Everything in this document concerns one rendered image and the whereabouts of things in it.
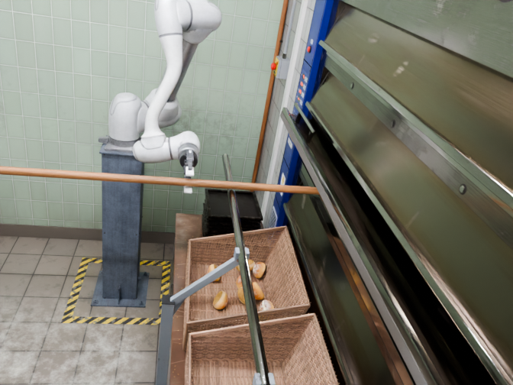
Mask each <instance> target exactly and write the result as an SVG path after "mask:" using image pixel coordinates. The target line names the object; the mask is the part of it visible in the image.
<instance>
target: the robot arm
mask: <svg viewBox="0 0 513 385"><path fill-rule="evenodd" d="M154 15H155V22H156V29H157V32H158V35H159V39H160V43H161V44H162V47H163V51H164V53H165V56H166V62H167V65H166V68H165V70H164V73H163V76H162V78H161V80H160V84H159V86H158V88H157V89H154V90H152V91H151V93H150V94H149V95H148V97H146V98H145V100H143V101H141V100H140V99H139V98H138V97H137V96H136V95H134V94H132V93H129V92H123V93H119V94H117V95H116V96H115V97H114V98H113V100H112V102H111V106H110V109H109V115H108V129H109V136H107V137H98V142H100V143H103V144H107V145H106V146H105V147H104V150H105V151H117V152H125V153H133V154H134V157H135V158H136V160H138V161H140V162H142V163H162V162H166V161H168V160H179V162H180V165H181V166H182V167H183V169H184V174H185V176H184V178H185V179H191V176H194V167H195V166H196V165H197V163H198V157H199V152H200V142H199V139H198V137H197V135H196V134H195V133H193V132H191V131H184V132H182V133H181V134H178V135H176V136H174V137H166V136H165V134H164V133H163V132H162V131H161V130H160V128H165V127H169V126H171V125H174V124H175V123H176V122H177V121H178V120H179V119H180V117H181V114H182V109H181V105H180V104H179V102H178V99H177V97H176V95H177V92H178V91H179V87H180V86H181V84H182V81H183V79H184V77H185V74H186V72H187V69H188V68H189V64H190V63H191V61H192V58H193V56H194V54H195V51H196V49H197V46H198V44H200V43H201V42H202V41H203V40H204V39H205V38H206V37H207V36H208V35H209V34H210V33H211V32H212V31H215V30H217V29H218V28H219V26H220V25H221V19H222V16H221V11H220V9H219V8H218V7H217V6H216V5H215V4H213V3H212V2H210V1H207V0H155V4H154ZM142 132H144V134H143V135H142V136H141V137H140V133H142Z"/></svg>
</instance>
